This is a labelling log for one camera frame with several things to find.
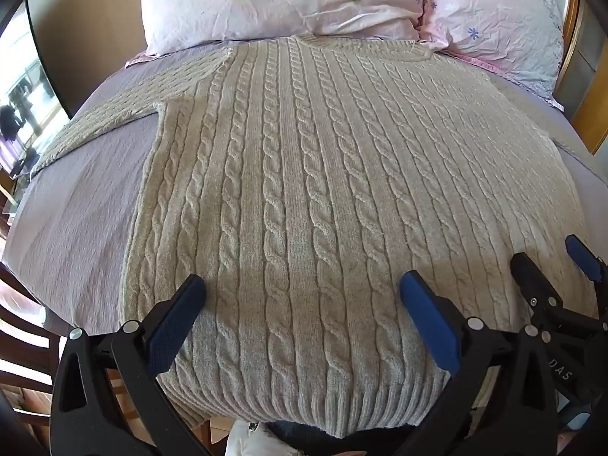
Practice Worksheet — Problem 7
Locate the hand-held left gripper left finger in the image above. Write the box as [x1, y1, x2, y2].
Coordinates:
[50, 273, 224, 456]

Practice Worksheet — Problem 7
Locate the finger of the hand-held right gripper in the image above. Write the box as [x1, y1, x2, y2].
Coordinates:
[564, 234, 608, 291]
[510, 252, 564, 325]

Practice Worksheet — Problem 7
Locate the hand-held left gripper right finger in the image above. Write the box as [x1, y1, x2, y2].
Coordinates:
[399, 270, 559, 456]

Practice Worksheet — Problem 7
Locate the beige cable knit sweater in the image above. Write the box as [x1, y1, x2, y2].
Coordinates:
[31, 34, 599, 440]

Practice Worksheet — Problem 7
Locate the lavender bed sheet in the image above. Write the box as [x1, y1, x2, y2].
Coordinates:
[2, 40, 608, 339]

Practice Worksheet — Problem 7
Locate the wooden headboard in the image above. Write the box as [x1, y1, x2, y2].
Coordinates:
[560, 0, 608, 155]

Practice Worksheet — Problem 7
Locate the white cloth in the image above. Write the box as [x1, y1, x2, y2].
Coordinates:
[223, 420, 298, 456]

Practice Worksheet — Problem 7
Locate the dark wooden chair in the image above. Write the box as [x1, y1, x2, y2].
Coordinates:
[0, 260, 65, 456]

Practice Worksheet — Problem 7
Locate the dark cloth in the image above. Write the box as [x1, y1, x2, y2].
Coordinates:
[266, 422, 419, 456]

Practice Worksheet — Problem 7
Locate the glass window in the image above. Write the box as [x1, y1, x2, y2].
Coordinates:
[0, 0, 72, 184]

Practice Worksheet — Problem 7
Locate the pink floral pillow with tree print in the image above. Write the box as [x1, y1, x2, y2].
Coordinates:
[141, 0, 428, 56]

